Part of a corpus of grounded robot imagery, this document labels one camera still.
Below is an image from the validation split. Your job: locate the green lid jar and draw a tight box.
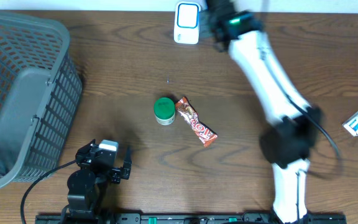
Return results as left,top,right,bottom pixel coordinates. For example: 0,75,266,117
154,97,176,126

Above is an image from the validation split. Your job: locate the red chocolate bar wrapper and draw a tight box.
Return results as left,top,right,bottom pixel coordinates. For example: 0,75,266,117
175,96,218,147

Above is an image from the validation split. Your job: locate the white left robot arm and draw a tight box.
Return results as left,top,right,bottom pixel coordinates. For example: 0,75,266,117
59,140,132,223

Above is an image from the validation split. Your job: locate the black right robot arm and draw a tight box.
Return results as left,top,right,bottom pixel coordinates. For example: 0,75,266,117
206,0,321,223

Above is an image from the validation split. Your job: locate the white barcode scanner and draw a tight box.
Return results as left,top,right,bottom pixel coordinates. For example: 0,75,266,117
173,1,201,45

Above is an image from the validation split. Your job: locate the grey plastic basket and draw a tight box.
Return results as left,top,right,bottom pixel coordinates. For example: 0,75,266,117
0,11,83,189

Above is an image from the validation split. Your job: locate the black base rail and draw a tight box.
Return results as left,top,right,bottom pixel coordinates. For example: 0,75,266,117
35,212,347,224

